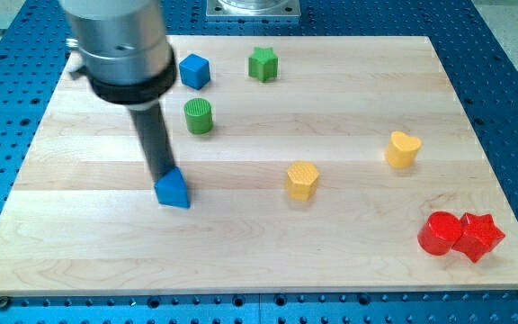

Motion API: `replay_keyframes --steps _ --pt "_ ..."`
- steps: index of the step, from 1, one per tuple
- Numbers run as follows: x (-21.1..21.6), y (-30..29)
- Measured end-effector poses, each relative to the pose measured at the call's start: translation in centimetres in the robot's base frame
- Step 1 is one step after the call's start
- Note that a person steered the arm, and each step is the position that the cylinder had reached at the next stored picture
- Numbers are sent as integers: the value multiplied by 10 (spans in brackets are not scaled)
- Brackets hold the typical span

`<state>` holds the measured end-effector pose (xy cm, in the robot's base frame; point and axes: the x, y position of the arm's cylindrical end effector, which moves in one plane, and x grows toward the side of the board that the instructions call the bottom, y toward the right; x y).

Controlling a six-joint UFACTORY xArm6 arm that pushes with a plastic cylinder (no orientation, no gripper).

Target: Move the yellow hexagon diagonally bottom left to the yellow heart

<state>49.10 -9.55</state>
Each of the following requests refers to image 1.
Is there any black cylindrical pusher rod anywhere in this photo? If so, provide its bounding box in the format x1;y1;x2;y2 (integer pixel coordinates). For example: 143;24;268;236
128;102;175;182

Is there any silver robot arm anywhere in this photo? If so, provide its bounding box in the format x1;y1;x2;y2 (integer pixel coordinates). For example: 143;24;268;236
59;0;177;182

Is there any yellow hexagon block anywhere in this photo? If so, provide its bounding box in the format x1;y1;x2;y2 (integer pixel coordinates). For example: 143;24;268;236
285;161;319;201

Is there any yellow heart block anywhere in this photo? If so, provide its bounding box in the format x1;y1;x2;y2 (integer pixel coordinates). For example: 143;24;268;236
385;130;423;168

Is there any green cylinder block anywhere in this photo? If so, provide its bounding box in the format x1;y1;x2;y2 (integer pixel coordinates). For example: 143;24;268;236
183;98;213;134

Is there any blue cube block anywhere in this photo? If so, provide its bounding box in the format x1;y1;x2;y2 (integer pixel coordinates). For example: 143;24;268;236
179;54;210;90

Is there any blue triangle block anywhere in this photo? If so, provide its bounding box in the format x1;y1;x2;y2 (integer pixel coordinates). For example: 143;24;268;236
154;166;191;209

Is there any green star block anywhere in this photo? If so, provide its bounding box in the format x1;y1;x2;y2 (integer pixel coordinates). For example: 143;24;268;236
248;47;279;82

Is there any wooden board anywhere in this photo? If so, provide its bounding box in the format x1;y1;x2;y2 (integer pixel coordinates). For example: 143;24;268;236
0;36;518;296

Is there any red cylinder block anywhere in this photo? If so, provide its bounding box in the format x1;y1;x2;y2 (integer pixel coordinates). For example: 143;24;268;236
417;211;462;256

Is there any red star block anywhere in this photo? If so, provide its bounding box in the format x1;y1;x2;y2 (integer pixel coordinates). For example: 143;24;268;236
451;212;505;263

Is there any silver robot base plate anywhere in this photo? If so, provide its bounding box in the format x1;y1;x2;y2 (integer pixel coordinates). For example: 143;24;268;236
206;0;301;18

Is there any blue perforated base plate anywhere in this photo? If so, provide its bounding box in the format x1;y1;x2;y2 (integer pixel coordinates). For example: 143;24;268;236
0;0;518;323

